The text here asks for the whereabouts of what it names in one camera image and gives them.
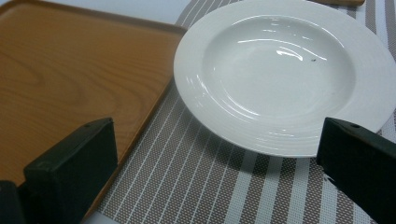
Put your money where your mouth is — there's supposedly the brown striped placemat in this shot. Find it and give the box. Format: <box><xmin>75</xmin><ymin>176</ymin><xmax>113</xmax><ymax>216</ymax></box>
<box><xmin>96</xmin><ymin>0</ymin><xmax>396</xmax><ymax>224</ymax></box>

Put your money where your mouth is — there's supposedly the white deep plate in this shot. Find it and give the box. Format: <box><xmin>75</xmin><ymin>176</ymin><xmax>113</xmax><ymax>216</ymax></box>
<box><xmin>173</xmin><ymin>0</ymin><xmax>396</xmax><ymax>159</ymax></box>

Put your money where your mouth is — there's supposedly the wooden tray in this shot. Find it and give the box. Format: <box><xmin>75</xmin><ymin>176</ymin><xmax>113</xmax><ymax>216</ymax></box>
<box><xmin>0</xmin><ymin>0</ymin><xmax>188</xmax><ymax>220</ymax></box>

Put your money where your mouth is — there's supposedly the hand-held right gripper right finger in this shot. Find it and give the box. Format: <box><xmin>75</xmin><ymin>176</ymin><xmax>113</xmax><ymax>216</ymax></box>
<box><xmin>316</xmin><ymin>117</ymin><xmax>396</xmax><ymax>224</ymax></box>

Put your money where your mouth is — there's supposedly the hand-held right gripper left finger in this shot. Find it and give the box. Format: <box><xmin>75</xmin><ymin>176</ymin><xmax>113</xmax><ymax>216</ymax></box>
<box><xmin>18</xmin><ymin>117</ymin><xmax>119</xmax><ymax>224</ymax></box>

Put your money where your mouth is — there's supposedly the wooden board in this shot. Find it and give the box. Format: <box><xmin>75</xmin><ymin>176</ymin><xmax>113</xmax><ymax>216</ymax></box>
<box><xmin>307</xmin><ymin>0</ymin><xmax>366</xmax><ymax>7</ymax></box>

